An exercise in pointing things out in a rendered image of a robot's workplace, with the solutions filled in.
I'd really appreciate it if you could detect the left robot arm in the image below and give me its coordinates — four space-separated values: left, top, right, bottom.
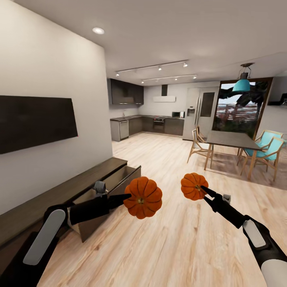
0 181 132 287

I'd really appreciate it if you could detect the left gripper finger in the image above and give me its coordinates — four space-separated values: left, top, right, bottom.
111 201 124 209
108 194 132 209

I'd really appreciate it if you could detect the pumpkin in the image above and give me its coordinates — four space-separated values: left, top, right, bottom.
123 177 163 219
181 173 208 201

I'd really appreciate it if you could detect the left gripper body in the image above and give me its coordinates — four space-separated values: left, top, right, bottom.
83 194 110 220

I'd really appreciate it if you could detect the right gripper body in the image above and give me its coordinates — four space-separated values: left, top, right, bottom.
212 194 236 220

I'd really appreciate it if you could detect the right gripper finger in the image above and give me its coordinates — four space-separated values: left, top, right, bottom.
201 186 218 198
204 197 212 207

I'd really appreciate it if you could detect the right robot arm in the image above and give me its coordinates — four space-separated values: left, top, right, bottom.
201 186 287 287

